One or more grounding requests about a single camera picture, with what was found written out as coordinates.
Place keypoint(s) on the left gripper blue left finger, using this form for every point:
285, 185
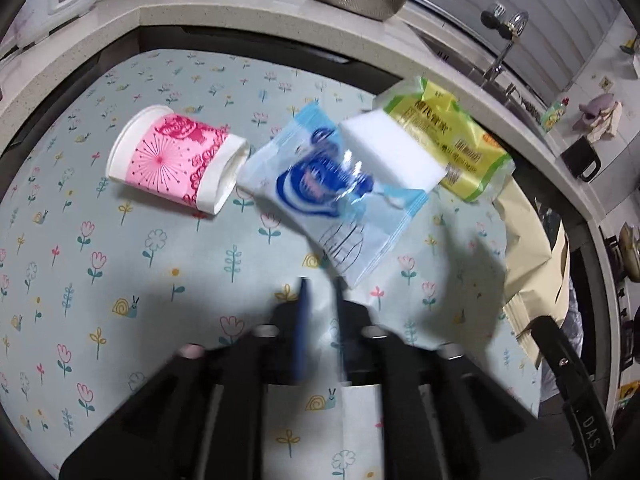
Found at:
303, 308

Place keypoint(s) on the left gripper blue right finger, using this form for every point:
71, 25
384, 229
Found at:
345, 329

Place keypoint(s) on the blue white wet-wipe packet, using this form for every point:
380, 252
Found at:
312, 173

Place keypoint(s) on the beige paper pouch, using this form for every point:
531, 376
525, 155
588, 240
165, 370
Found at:
537, 281

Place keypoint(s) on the white melamine sponge block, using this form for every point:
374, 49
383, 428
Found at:
388, 152

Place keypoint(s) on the pink white paper cup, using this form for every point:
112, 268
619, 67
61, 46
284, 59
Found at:
178, 158

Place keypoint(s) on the yellow green snack bag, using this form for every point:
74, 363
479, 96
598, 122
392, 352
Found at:
476, 165

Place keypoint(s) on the trash bin with plastic liner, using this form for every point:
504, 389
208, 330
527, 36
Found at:
572, 324

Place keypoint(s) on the chrome kitchen faucet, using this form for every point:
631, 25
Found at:
509, 30

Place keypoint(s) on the black gas stove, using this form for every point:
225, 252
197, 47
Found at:
629, 323

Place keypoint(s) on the wok with glass lid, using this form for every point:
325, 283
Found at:
630, 250

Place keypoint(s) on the floral light blue tablecloth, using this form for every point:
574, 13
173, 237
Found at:
101, 283

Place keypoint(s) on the black electric kettle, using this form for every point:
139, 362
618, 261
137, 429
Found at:
582, 160

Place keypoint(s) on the hanging purple beige cloths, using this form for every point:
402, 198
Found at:
599, 118

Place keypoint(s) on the green dish soap bottle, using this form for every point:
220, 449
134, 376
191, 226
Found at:
553, 115

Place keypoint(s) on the stainless steel sink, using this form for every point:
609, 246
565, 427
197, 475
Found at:
509, 96

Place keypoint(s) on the white rice cooker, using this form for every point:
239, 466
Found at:
38, 18

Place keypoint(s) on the wall hook with utensils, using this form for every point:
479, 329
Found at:
631, 49

